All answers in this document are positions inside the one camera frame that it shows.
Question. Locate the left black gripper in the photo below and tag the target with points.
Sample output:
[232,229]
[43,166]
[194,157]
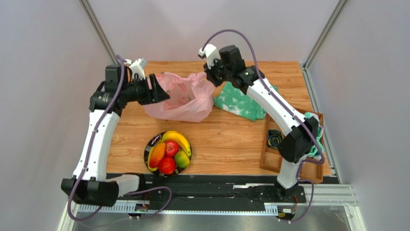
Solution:
[156,94]

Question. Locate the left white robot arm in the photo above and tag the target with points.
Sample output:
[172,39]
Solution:
[122,85]

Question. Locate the green fruit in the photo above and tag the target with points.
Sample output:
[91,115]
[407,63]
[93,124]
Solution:
[181,159]

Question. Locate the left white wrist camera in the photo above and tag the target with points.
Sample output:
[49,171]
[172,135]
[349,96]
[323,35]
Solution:
[137,68]

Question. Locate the green white cloth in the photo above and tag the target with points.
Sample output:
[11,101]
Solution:
[234,101]

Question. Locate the dark round plate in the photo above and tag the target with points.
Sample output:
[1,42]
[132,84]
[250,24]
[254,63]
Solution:
[152,143]

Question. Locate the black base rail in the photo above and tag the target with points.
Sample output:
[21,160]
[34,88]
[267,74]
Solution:
[215,193]

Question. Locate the pink plastic bag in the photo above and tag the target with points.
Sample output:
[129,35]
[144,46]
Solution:
[190,98]

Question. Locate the yellow mango fruit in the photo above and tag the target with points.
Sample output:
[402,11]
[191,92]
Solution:
[152,169]

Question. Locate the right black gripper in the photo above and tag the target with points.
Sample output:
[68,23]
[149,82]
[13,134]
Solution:
[211,74]

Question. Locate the teal white sock lower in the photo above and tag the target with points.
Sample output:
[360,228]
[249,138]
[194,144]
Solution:
[314,152]

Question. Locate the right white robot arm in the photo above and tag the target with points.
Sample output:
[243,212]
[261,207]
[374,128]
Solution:
[300,132]

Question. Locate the red tomato fruit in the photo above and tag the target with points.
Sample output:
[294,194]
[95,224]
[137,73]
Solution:
[167,165]

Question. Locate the yellow banana bunch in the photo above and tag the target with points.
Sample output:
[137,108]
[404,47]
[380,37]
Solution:
[180,139]

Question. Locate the red apple fruit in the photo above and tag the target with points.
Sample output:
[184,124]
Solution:
[172,148]

